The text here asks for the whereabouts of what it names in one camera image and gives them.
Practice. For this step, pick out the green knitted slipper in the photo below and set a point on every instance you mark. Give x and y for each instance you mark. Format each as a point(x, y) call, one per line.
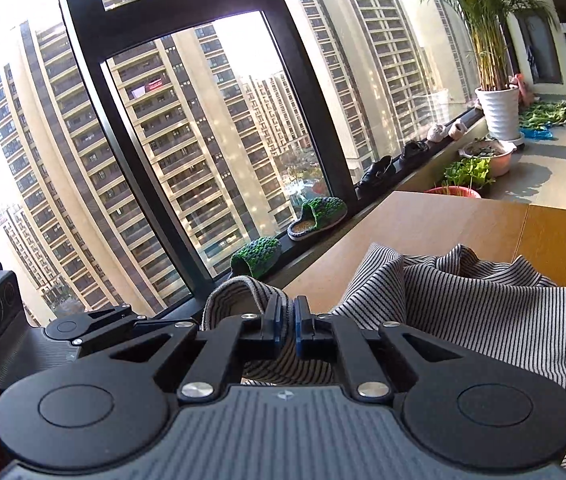
point(320, 215)
point(258, 255)

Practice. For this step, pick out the dark glass door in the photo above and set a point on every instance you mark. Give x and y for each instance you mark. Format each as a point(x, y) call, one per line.
point(540, 50)

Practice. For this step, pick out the red basin with grass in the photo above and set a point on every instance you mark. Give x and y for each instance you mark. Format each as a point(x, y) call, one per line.
point(455, 193)

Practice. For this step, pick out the pile of green vegetables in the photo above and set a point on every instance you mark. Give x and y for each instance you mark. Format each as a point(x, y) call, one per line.
point(545, 115)

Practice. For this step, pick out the grey striped garment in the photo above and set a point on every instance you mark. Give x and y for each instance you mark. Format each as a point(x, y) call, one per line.
point(488, 320)

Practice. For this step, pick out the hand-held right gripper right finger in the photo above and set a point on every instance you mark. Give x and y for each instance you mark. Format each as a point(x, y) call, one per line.
point(302, 325)

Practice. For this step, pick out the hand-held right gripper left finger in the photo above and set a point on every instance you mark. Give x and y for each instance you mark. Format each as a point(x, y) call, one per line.
point(275, 322)

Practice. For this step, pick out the blue plastic bag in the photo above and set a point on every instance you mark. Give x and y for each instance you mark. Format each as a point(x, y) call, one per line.
point(537, 134)

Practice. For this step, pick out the white ribbed plant pot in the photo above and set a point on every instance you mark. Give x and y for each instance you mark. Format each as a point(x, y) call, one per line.
point(499, 112)

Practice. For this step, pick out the pink basin with plants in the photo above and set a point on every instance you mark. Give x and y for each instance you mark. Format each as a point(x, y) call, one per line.
point(500, 162)

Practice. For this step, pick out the black leather shoe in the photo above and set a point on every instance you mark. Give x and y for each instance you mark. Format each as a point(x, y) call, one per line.
point(414, 151)
point(375, 172)

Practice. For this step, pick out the green lettuce plants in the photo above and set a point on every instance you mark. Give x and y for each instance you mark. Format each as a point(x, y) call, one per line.
point(468, 172)

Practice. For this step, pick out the pink bag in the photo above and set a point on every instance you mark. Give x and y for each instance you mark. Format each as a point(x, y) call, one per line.
point(522, 90)

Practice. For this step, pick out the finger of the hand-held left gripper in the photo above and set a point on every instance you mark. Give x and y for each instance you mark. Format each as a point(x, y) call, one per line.
point(133, 329)

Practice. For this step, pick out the black window frame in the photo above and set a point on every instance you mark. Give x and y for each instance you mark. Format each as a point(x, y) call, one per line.
point(113, 25)

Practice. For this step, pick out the tall palm plant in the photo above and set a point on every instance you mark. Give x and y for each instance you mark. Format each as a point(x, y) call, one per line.
point(488, 20)

